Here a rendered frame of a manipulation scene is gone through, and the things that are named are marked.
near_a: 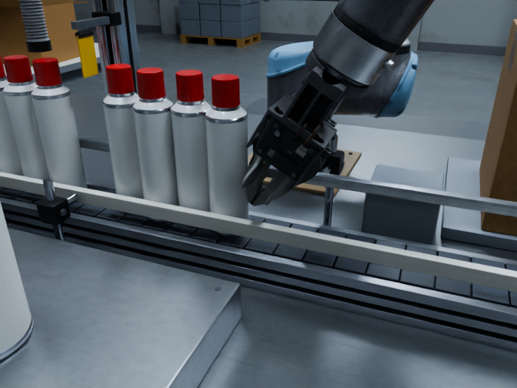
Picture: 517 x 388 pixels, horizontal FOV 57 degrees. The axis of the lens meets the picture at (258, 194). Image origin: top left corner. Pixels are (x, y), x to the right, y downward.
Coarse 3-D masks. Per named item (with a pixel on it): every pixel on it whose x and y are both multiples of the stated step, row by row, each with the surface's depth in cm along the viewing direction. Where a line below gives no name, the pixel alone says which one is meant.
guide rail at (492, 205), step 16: (80, 144) 73; (96, 144) 72; (272, 176) 63; (320, 176) 61; (336, 176) 60; (368, 192) 59; (384, 192) 58; (400, 192) 58; (416, 192) 57; (432, 192) 56; (448, 192) 56; (464, 208) 56; (480, 208) 55; (496, 208) 54; (512, 208) 54
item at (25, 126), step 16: (16, 64) 66; (16, 80) 67; (16, 96) 67; (16, 112) 68; (32, 112) 69; (16, 128) 69; (32, 128) 69; (16, 144) 71; (32, 144) 70; (32, 160) 71; (32, 176) 73; (48, 176) 73
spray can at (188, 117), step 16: (176, 80) 58; (192, 80) 57; (192, 96) 58; (176, 112) 58; (192, 112) 58; (176, 128) 59; (192, 128) 59; (176, 144) 61; (192, 144) 60; (176, 160) 62; (192, 160) 61; (176, 176) 64; (192, 176) 62; (192, 192) 63; (208, 192) 64; (192, 208) 64; (208, 208) 64
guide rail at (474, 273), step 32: (32, 192) 71; (64, 192) 69; (96, 192) 67; (192, 224) 62; (224, 224) 60; (256, 224) 59; (352, 256) 55; (384, 256) 54; (416, 256) 53; (512, 288) 50
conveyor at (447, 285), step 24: (0, 192) 75; (24, 192) 75; (96, 216) 68; (120, 216) 68; (144, 216) 68; (216, 240) 62; (240, 240) 62; (360, 240) 62; (384, 240) 62; (336, 264) 57; (360, 264) 57; (432, 288) 53; (456, 288) 53; (480, 288) 53
